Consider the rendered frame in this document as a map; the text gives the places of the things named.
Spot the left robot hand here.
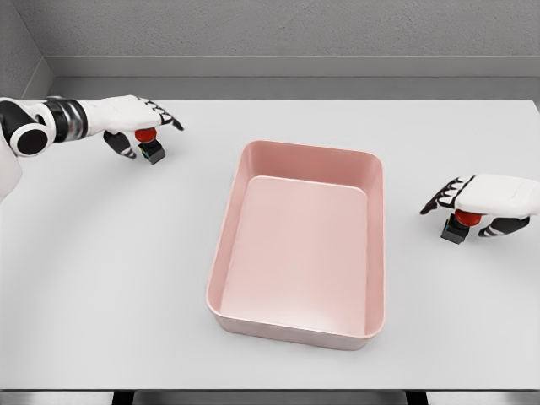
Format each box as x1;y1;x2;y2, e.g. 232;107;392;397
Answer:
102;95;186;160

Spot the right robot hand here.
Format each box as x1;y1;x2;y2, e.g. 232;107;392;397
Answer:
418;174;540;239

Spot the red-button black industrial switch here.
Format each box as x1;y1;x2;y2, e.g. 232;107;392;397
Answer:
134;127;166;165
440;209;483;245

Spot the pink rectangular basket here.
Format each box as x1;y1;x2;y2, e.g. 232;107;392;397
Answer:
205;140;386;352

